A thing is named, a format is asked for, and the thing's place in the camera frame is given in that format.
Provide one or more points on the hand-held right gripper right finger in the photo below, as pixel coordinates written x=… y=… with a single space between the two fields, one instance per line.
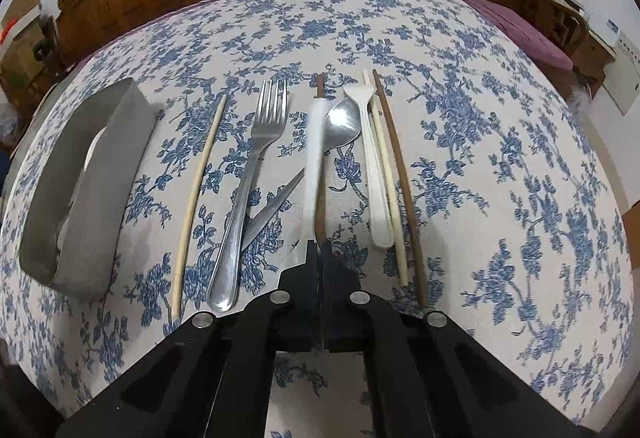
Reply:
x=326 y=268

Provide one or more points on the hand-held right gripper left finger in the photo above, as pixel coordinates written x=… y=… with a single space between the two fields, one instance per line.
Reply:
x=312 y=268

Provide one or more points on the white plastic knife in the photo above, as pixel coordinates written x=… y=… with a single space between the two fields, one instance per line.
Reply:
x=314 y=168

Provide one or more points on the cream chopstick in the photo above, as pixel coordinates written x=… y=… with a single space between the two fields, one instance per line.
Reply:
x=200 y=175
x=387 y=173

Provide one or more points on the brown chopstick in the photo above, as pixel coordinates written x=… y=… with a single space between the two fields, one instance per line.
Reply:
x=319 y=86
x=400 y=168

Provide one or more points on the grey metal utensil holder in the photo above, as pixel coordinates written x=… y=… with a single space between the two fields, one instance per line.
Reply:
x=107 y=158

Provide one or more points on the white plastic spoon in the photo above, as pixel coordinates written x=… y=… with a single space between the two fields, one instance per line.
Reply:
x=376 y=178

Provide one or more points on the metal fork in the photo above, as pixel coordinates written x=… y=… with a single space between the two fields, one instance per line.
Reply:
x=245 y=188

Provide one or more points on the metal spoon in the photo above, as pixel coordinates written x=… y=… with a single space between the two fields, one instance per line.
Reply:
x=343 y=123

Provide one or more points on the blue floral tablecloth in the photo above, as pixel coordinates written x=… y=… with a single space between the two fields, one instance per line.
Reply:
x=475 y=143

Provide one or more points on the purple seat cushion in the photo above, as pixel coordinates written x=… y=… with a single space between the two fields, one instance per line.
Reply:
x=520 y=31

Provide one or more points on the white appliance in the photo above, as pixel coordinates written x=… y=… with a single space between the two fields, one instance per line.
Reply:
x=625 y=68

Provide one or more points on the cardboard box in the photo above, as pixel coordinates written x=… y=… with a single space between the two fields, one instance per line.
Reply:
x=20 y=28

